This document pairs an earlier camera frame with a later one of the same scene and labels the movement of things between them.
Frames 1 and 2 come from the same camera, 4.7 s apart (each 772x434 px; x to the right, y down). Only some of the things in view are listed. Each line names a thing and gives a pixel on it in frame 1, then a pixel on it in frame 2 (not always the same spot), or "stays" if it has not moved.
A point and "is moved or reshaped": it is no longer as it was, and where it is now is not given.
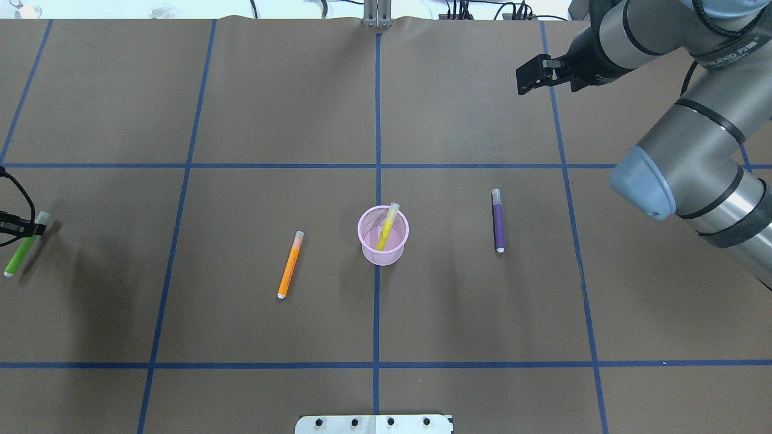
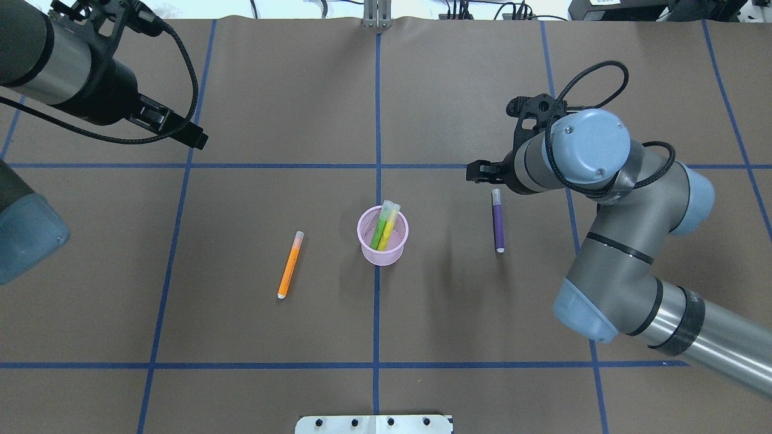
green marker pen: [25, 251] is moved or reshaped
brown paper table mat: [251, 219] stays
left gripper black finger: [22, 229] → [161, 119]
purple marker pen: [498, 220] stays
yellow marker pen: [386, 225] stays
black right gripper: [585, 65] → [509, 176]
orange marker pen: [291, 264] stays
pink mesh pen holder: [369, 228] stays
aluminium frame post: [377, 14] stays
